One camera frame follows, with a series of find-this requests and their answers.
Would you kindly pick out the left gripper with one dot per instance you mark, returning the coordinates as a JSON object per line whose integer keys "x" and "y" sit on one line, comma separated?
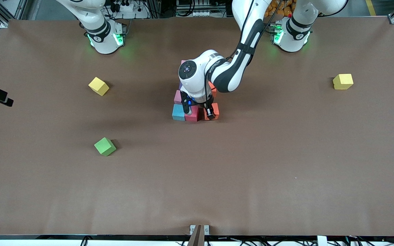
{"x": 208, "y": 104}

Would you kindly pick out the orange foam cube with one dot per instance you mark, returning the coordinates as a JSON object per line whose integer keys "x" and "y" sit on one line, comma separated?
{"x": 217, "y": 109}
{"x": 213, "y": 88}

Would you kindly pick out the red foam cube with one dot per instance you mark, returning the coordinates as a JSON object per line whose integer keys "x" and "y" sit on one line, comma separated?
{"x": 193, "y": 117}

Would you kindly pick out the blue foam cube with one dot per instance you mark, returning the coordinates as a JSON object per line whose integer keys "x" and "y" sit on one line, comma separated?
{"x": 178, "y": 112}

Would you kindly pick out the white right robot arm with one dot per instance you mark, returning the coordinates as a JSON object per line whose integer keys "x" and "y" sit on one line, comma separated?
{"x": 103, "y": 41}

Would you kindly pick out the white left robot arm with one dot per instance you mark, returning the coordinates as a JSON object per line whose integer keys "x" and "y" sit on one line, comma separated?
{"x": 231, "y": 71}

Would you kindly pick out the large table cover sheet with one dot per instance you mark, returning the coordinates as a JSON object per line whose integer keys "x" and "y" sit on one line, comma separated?
{"x": 197, "y": 191}

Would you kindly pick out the yellow foam cube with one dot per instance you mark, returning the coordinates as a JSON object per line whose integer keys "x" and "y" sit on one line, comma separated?
{"x": 98, "y": 86}
{"x": 343, "y": 81}

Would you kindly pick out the grey electronics rack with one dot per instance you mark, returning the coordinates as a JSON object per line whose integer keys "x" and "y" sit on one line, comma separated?
{"x": 193, "y": 7}

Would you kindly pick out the green foam cube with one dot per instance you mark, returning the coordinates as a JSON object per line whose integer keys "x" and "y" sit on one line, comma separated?
{"x": 104, "y": 146}

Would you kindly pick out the orange lumpy bag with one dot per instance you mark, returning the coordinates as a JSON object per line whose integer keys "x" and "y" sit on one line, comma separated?
{"x": 279, "y": 8}

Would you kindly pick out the white power strip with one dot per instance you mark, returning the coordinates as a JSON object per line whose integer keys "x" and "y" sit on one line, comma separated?
{"x": 130, "y": 7}

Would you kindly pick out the white label tag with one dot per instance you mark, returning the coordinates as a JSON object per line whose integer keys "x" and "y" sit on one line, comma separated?
{"x": 322, "y": 241}

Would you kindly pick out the small white bracket plates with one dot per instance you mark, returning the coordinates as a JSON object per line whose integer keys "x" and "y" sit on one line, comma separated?
{"x": 192, "y": 228}

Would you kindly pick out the brown camera mount post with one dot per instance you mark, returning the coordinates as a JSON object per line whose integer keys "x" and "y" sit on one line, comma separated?
{"x": 196, "y": 238}

